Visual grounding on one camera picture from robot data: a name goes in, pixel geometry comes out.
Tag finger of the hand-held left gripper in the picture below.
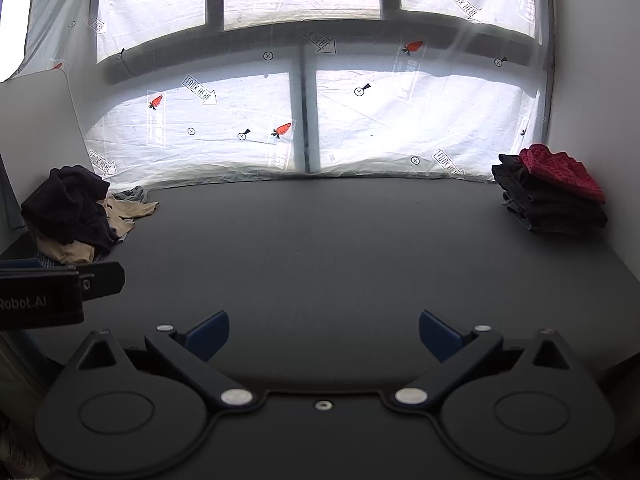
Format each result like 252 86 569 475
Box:
77 261 126 304

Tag folded blue jeans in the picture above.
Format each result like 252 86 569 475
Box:
502 200 609 234

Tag window frame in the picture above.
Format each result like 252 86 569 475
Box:
95 0 556 177

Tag black folded garment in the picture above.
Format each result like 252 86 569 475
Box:
491 154 608 221

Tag red checked folded cloth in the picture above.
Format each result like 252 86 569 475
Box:
518 143 606 205

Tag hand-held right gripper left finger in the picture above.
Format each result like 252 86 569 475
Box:
65 310 257 409

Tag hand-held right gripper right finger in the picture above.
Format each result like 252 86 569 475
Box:
392 310 577 409

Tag navy knit sweater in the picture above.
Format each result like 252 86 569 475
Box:
21 165 121 258

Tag printed translucent plastic sheet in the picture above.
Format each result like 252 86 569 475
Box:
0 0 556 192

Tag beige garment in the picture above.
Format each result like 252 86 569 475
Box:
50 195 161 266

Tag white leaning board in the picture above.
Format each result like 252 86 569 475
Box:
0 67 112 247

